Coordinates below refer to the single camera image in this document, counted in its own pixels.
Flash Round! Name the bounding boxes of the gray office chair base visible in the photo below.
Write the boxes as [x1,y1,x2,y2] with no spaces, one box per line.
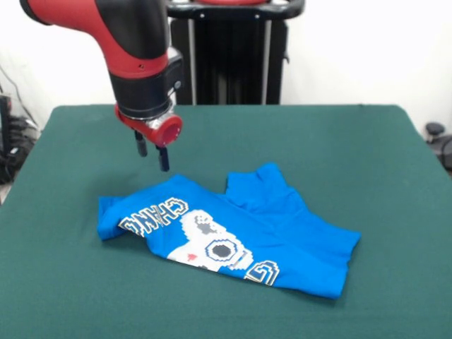
[424,121,452,169]

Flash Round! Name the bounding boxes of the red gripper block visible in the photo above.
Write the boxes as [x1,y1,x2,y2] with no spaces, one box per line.
[114,104,184,173]

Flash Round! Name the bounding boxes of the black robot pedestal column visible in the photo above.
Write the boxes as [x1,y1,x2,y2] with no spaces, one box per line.
[165,0,304,106]

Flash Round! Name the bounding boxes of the black cable pile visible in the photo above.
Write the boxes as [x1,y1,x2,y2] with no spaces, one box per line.
[0,114,40,185]

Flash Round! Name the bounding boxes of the blue printed t-shirt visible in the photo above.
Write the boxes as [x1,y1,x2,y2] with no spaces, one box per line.
[97,162,362,300]

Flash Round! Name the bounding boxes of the dark green table cloth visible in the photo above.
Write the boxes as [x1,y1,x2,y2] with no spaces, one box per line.
[0,103,452,339]

